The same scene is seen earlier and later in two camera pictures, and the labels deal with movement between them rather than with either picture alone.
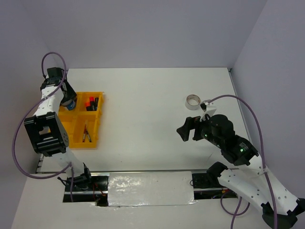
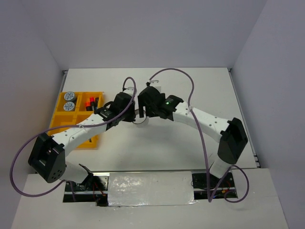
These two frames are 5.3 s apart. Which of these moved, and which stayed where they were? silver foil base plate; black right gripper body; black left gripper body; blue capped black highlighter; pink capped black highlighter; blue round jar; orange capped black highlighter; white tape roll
Moved: black right gripper body; white tape roll; black left gripper body; blue round jar
Stayed: orange capped black highlighter; pink capped black highlighter; blue capped black highlighter; silver foil base plate
